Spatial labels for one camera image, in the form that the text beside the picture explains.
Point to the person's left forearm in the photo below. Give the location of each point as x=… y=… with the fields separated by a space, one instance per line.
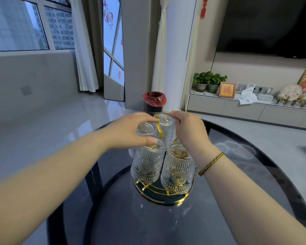
x=40 y=191

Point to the crumpled white tissue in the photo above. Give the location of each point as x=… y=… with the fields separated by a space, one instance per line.
x=247 y=98

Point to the row of small potted plants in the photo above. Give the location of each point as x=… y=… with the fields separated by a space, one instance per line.
x=293 y=102

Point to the person's left hand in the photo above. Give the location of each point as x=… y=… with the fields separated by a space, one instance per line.
x=125 y=132

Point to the white standing air conditioner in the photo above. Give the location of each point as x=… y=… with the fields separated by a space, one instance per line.
x=179 y=48

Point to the round dark glass table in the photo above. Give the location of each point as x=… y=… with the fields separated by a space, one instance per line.
x=142 y=221

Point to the cream tied curtain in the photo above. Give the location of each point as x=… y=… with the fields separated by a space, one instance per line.
x=160 y=48
x=191 y=68

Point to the grey wall socket plate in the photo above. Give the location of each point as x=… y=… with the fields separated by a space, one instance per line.
x=26 y=90

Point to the brown window curtain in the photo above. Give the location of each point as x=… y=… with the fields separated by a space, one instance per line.
x=94 y=35

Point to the gold metal cup rack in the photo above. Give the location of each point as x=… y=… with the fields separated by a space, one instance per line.
x=155 y=193

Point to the large window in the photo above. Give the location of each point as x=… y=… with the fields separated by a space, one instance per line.
x=20 y=22

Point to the small orange framed picture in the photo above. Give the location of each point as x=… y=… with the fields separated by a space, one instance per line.
x=226 y=90

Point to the white router with antennas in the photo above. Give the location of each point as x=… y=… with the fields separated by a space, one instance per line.
x=250 y=89

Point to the white window curtain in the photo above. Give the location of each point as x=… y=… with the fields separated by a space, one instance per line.
x=84 y=48

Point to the small white box device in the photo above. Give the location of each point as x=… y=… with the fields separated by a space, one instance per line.
x=264 y=97

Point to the red hanging ornament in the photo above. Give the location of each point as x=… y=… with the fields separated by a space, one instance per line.
x=204 y=6

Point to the beige low media cabinet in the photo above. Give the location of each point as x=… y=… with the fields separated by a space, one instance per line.
x=244 y=112

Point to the grey wall outlet strip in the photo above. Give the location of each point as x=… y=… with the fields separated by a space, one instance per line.
x=265 y=89

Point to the black wall television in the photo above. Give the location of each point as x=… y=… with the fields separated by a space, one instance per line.
x=265 y=22

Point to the black bin with red bag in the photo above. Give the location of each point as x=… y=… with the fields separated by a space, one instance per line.
x=154 y=99

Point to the person's right hand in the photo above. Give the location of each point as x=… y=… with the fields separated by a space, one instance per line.
x=193 y=135

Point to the round white decorated plaque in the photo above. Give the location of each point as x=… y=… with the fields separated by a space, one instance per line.
x=290 y=92

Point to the standing floor mirror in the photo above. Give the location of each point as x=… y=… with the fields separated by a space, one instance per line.
x=114 y=48

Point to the person's right forearm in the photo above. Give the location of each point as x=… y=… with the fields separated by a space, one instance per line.
x=257 y=201

